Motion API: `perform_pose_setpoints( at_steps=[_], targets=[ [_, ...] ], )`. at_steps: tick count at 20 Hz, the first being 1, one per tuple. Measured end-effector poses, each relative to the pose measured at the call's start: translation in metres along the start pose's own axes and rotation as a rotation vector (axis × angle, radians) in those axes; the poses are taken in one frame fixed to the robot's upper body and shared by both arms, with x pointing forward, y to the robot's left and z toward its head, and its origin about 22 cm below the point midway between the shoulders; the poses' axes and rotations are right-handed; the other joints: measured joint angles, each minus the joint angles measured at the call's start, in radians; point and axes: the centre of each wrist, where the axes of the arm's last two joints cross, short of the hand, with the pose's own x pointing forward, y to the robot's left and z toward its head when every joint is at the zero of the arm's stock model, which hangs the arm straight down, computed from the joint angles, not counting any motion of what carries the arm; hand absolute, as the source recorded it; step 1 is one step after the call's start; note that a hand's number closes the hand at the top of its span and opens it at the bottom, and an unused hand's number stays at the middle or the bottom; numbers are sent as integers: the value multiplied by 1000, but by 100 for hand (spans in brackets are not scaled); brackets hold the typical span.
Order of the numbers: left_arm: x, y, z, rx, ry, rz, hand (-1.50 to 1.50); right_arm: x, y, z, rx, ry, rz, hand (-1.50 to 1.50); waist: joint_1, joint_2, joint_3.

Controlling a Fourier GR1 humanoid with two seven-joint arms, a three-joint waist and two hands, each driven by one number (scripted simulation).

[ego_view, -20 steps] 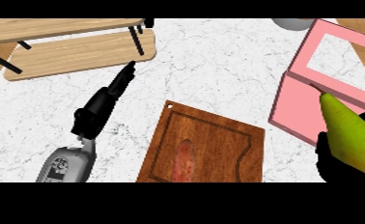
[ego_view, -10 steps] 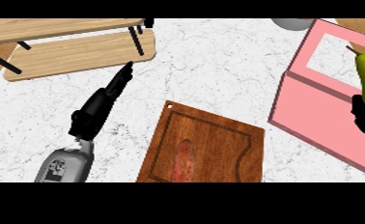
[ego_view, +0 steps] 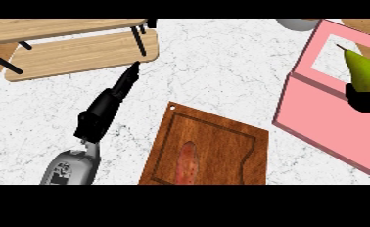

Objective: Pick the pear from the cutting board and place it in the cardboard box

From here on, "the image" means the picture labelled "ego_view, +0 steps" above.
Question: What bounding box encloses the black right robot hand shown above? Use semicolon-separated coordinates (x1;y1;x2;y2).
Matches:
344;82;370;114

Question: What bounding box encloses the long red vegetable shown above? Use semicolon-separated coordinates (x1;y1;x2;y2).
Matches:
174;140;202;186

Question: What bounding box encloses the pale wooden tiered rack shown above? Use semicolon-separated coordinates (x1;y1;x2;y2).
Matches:
0;18;160;83

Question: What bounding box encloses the green pear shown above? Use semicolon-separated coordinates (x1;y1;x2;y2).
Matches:
336;43;370;94

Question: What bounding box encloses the grey bowl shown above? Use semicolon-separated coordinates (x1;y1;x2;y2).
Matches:
276;18;323;32

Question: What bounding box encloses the brown wooden cutting board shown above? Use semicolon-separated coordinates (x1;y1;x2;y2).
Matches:
138;101;271;186

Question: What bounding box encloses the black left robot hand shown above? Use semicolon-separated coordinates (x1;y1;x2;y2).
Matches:
73;61;143;145

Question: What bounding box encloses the pink cardboard box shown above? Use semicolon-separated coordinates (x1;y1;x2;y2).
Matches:
271;19;370;176

